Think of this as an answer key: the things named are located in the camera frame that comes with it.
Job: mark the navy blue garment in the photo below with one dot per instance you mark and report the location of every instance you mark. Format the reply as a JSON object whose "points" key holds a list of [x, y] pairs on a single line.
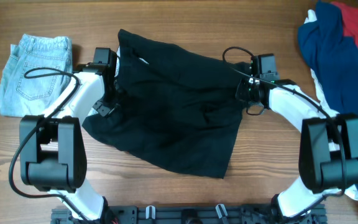
{"points": [[332, 56]]}

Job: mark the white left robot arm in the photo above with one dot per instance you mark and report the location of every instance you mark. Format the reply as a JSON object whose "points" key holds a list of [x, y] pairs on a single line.
{"points": [[52, 154]]}

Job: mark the white garment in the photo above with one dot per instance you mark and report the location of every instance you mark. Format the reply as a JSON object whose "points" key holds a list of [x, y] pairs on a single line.
{"points": [[352, 191]]}

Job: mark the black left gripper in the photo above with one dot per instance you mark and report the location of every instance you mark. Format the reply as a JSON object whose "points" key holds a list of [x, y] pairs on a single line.
{"points": [[104, 109]]}

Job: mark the black t-shirt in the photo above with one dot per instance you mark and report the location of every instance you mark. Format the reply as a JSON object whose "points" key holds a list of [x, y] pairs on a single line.
{"points": [[175, 109]]}

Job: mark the folded light blue jeans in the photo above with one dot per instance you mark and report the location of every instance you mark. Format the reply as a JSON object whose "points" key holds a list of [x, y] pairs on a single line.
{"points": [[27, 86]]}

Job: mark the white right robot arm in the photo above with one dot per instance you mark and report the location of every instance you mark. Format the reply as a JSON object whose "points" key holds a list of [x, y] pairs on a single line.
{"points": [[328, 158]]}

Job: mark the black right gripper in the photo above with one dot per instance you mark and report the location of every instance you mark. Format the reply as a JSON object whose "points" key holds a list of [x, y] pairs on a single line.
{"points": [[240, 89]]}

